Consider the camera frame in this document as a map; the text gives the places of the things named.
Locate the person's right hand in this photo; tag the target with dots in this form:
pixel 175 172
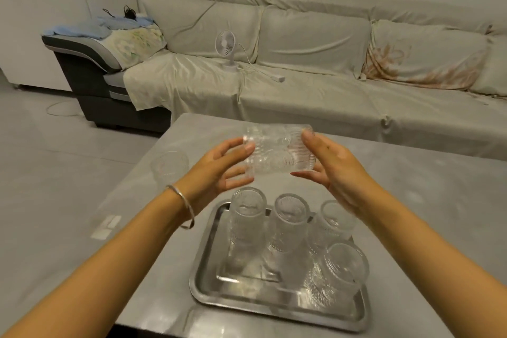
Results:
pixel 340 175

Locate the person's left hand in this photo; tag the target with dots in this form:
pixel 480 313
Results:
pixel 208 179

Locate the person's right thumb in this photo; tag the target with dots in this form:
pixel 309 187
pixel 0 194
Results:
pixel 309 141

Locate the person's left thumb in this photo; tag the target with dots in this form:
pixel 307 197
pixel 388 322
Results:
pixel 235 148

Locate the clear ribbed drinking glass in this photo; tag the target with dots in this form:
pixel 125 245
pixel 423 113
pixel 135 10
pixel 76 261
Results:
pixel 277 149
pixel 340 274
pixel 247 215
pixel 169 167
pixel 334 221
pixel 288 230

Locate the person's left forearm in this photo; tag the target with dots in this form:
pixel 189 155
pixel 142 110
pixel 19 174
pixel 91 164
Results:
pixel 103 274

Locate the person's right forearm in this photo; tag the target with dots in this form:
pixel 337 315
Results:
pixel 427 258

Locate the beige sofa cover sheet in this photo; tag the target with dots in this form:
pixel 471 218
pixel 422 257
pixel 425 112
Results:
pixel 301 100

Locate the white power adapter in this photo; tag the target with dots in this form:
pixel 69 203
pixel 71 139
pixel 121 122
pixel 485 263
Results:
pixel 278 78

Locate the beige covered back cushion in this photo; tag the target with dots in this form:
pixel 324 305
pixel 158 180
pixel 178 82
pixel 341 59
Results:
pixel 313 40
pixel 491 68
pixel 198 28

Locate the small white desk fan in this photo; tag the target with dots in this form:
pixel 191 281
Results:
pixel 225 46

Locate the stainless steel tray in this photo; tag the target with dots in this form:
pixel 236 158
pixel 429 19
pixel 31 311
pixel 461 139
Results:
pixel 214 282

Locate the orange patterned cushion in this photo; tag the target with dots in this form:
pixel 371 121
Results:
pixel 424 58

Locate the floral patterned pillow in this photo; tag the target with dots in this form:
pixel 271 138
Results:
pixel 136 45

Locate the grey and black sofa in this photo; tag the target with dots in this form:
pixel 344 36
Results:
pixel 87 72

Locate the light blue cloth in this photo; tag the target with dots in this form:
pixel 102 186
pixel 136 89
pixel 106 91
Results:
pixel 99 27

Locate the white cabinet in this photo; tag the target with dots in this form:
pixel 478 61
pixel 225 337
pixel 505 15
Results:
pixel 35 13

